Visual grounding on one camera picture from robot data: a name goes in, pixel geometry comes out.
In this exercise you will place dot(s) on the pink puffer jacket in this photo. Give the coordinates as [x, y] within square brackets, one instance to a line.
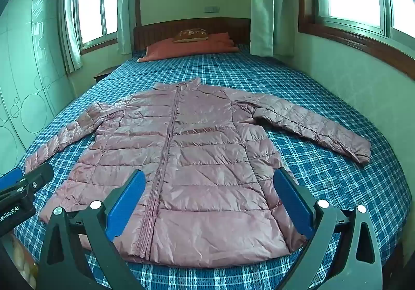
[201, 153]

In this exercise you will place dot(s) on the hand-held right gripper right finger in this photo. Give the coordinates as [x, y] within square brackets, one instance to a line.
[291, 204]

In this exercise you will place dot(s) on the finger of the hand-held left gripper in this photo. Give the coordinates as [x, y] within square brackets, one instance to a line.
[9, 179]
[39, 175]

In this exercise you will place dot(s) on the wooden headboard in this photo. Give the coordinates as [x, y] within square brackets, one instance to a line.
[155, 30]

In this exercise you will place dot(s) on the window with metal frame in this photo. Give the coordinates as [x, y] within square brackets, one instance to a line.
[97, 4]

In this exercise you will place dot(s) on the wooden nightstand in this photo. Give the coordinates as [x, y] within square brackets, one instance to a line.
[103, 74]

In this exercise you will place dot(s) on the brown patterned cushion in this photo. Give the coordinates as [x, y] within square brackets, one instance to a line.
[189, 36]

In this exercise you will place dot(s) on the pale green curtain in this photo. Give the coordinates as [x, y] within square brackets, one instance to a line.
[69, 34]
[270, 4]
[126, 11]

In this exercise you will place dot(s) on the white wardrobe with circle pattern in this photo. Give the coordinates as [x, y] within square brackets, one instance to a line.
[26, 66]

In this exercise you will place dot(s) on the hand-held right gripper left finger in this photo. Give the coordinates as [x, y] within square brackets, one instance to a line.
[124, 204]

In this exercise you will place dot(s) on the red pillow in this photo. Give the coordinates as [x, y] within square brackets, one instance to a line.
[191, 49]

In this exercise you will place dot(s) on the wall socket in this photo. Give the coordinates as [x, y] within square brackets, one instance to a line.
[211, 9]

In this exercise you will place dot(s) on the bed with blue plaid sheet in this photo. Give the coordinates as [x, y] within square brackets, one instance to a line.
[324, 186]

